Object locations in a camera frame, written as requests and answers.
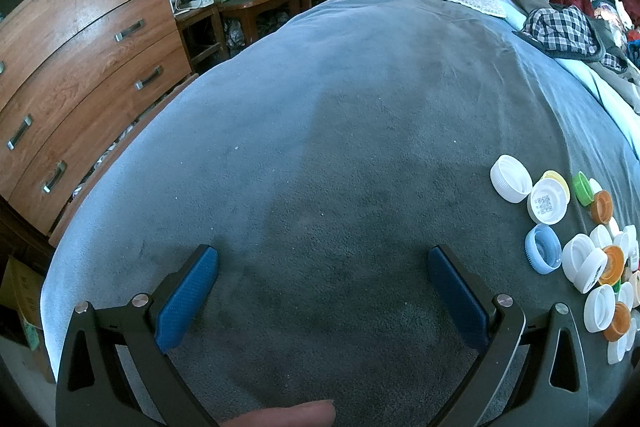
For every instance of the plaid lined grey jacket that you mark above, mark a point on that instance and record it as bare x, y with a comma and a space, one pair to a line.
555, 27

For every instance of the pile of plastic bottle caps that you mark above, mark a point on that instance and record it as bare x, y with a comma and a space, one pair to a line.
510, 177

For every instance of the pile of colourful clothes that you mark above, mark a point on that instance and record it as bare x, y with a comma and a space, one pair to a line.
612, 14

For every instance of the light blue duvet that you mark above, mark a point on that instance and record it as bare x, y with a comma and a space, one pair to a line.
595, 87

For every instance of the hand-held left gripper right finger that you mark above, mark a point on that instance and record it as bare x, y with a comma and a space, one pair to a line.
457, 297

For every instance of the person's left hand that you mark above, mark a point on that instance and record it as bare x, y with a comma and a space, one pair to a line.
300, 414

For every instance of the wooden dresser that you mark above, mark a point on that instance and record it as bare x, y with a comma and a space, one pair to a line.
75, 32

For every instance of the small yellow cardboard box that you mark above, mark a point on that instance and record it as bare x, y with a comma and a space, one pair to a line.
20, 297

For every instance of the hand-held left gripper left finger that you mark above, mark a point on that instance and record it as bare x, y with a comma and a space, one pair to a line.
187, 297

